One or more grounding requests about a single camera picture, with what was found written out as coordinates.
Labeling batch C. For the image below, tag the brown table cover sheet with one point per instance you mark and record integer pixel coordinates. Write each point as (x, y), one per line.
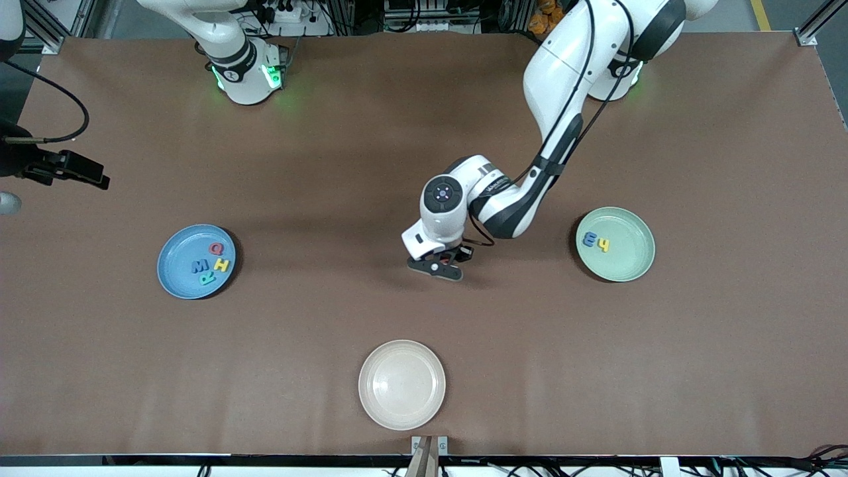
(331, 318)

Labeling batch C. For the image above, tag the blue foam small m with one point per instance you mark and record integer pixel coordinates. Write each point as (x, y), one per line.
(585, 240)

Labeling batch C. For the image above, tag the aluminium frame profile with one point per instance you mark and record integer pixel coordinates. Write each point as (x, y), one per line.
(806, 40)
(53, 45)

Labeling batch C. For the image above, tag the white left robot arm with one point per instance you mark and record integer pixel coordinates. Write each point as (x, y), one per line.
(563, 59)

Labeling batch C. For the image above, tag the orange packaged items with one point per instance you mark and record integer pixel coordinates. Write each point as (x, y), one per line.
(546, 16)

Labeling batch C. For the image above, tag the beige plate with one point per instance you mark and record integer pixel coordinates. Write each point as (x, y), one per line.
(401, 384)

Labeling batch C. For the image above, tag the blue plate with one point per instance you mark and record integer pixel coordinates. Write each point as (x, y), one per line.
(179, 285)

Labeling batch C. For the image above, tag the blue foam capital M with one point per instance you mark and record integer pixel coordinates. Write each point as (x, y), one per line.
(195, 267)

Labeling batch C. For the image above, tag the red foam letter Q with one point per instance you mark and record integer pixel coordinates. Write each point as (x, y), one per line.
(211, 249)

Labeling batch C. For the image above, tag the yellow foam letter H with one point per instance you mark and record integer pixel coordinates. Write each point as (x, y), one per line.
(221, 266)

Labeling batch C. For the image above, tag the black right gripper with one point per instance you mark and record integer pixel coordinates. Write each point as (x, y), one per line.
(14, 161)

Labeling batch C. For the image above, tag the yellow foam small h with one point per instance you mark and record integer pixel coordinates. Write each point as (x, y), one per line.
(606, 245)

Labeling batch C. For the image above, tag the teal foam letter R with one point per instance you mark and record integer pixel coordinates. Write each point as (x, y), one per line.
(207, 279)

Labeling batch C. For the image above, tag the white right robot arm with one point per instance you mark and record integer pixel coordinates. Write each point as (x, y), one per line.
(242, 73)

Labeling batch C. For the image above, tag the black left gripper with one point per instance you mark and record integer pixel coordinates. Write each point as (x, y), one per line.
(457, 252)

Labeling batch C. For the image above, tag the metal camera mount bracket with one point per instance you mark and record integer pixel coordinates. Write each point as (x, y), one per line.
(429, 457)

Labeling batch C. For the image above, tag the white power strip with plugs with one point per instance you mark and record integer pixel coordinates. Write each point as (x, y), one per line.
(298, 28)

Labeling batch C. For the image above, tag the white socket strip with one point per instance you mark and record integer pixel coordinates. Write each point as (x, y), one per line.
(430, 26)

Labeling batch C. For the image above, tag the green plate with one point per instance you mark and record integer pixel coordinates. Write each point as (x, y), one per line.
(629, 265)

